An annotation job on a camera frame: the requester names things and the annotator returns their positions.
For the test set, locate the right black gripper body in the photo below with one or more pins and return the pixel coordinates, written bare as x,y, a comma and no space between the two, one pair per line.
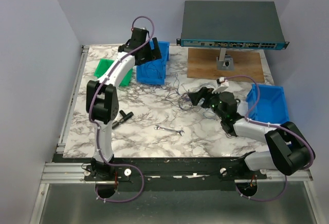
213,101

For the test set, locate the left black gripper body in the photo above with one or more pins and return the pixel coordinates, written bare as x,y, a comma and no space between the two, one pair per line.
146,56

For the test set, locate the blue bin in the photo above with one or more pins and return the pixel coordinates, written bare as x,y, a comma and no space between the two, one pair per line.
154,72
272,105

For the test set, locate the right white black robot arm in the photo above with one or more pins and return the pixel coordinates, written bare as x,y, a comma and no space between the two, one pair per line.
288,151

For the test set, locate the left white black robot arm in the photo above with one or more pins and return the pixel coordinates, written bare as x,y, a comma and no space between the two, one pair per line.
102,103

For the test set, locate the ratcheting combination wrench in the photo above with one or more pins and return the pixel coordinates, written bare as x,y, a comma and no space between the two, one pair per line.
231,119

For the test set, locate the brown wooden board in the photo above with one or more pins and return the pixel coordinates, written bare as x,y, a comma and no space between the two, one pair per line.
214,63

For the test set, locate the green plastic bin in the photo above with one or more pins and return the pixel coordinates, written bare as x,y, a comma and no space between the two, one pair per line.
105,64

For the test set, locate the small open-end wrench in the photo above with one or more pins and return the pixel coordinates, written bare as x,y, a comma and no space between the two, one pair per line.
178,132

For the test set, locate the black T-shaped tool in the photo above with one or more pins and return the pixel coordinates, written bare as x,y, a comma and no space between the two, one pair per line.
123,119

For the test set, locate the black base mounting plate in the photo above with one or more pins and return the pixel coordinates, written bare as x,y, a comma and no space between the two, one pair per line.
129,174

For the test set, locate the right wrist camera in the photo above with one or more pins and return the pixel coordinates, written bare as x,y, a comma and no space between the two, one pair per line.
222,85

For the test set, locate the grey metal switch stand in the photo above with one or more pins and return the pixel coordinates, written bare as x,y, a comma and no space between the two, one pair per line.
224,61

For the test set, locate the teal network switch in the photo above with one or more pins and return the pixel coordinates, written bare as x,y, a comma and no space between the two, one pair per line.
231,24

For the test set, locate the aluminium frame rail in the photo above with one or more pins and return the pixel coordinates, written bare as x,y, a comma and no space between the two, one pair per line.
75,173

